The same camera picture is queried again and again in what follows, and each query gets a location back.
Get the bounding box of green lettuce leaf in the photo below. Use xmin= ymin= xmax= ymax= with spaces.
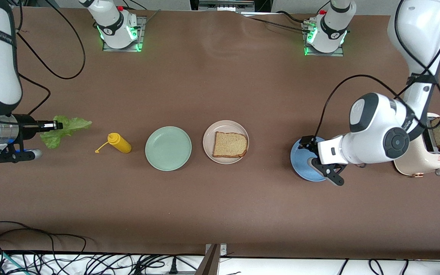
xmin=40 ymin=116 xmax=93 ymax=150

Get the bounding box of yellow mustard squeeze bottle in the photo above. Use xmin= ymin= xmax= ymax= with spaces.
xmin=95 ymin=133 xmax=132 ymax=154

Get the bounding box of blue plate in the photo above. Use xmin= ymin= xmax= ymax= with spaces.
xmin=290 ymin=137 xmax=335 ymax=182

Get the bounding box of beige plate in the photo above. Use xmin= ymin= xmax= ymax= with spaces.
xmin=202 ymin=120 xmax=250 ymax=165

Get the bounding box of mint green plate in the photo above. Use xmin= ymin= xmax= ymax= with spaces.
xmin=145 ymin=126 xmax=192 ymax=171

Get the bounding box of white two-slot toaster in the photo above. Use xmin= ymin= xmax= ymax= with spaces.
xmin=393 ymin=113 xmax=440 ymax=178

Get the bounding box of black equipment box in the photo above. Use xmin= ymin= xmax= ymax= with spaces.
xmin=189 ymin=0 xmax=272 ymax=12

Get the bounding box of long black arm cable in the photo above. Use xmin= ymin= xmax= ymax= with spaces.
xmin=14 ymin=0 xmax=86 ymax=80

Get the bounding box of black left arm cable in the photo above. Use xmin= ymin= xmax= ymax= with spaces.
xmin=313 ymin=0 xmax=440 ymax=140

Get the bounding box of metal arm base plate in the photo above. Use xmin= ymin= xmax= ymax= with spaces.
xmin=301 ymin=21 xmax=345 ymax=57
xmin=102 ymin=15 xmax=147 ymax=52

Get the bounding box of black cable loop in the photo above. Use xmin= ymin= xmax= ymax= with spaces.
xmin=0 ymin=221 xmax=87 ymax=254

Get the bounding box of thin braided black cable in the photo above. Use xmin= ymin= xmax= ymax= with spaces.
xmin=243 ymin=16 xmax=312 ymax=34

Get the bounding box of thick black table cable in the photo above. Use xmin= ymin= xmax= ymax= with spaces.
xmin=275 ymin=11 xmax=308 ymax=24

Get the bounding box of aluminium profile post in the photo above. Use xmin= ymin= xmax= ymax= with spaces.
xmin=198 ymin=243 xmax=228 ymax=275

